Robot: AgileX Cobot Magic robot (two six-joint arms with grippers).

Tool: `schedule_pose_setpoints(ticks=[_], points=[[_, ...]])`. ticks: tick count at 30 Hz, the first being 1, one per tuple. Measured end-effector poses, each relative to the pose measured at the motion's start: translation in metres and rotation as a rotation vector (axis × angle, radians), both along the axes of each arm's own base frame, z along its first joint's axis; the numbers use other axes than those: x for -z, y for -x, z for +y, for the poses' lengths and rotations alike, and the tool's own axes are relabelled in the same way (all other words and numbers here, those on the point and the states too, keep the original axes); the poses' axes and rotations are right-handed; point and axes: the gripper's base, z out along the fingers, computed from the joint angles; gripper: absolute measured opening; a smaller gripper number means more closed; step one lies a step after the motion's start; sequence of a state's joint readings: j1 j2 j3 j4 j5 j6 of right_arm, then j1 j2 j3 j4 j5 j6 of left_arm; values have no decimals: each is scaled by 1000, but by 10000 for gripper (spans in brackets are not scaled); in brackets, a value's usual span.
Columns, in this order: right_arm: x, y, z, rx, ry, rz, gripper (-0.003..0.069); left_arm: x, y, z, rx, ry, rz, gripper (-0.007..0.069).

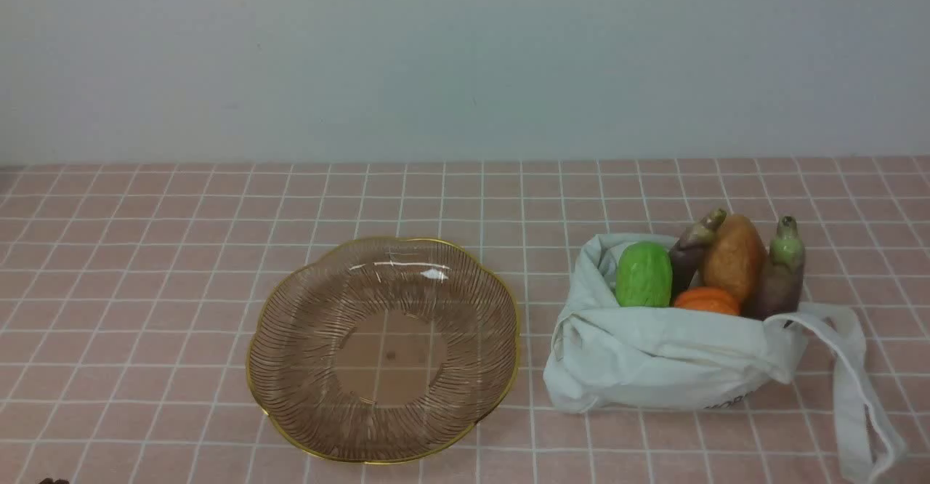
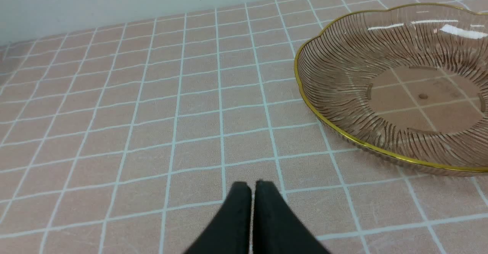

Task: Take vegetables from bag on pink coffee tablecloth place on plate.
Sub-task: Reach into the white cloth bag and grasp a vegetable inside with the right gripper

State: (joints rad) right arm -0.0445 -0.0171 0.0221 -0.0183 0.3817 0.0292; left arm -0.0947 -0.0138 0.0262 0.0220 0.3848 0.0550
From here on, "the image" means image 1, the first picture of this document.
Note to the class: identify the purple eggplant green stem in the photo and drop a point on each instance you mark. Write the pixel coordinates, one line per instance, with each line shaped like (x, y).
(780, 283)

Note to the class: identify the white cloth tote bag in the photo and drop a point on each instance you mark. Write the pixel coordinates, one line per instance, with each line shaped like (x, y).
(676, 359)

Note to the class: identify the gold-rimmed glass fruit bowl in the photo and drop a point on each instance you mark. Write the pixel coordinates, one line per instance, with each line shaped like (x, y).
(384, 350)

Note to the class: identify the green cabbage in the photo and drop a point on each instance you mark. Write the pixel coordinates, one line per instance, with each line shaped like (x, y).
(644, 276)

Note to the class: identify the orange pumpkin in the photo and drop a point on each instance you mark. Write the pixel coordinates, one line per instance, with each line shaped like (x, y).
(708, 299)

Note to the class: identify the brown potato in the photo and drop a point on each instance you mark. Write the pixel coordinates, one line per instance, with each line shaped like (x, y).
(735, 259)

